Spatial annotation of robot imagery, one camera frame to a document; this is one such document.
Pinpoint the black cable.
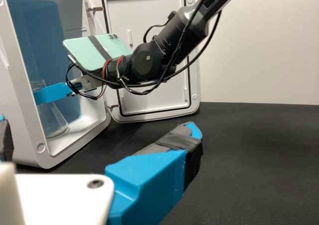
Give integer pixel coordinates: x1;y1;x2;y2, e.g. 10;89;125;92
65;54;108;100

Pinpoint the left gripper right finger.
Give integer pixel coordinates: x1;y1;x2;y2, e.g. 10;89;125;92
104;121;204;225

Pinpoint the clear flask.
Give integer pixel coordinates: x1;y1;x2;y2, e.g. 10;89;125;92
29;79;70;139

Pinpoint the incubator door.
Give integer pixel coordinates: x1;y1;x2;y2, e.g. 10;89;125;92
90;0;201;123

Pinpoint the right wrist camera phone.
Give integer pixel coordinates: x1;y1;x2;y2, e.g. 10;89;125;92
62;34;132;74

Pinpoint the white incubator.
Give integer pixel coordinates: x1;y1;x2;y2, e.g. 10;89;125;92
0;0;112;170

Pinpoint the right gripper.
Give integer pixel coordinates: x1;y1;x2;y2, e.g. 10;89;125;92
33;76;106;104

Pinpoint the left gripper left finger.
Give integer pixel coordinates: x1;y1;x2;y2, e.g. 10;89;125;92
0;114;16;161

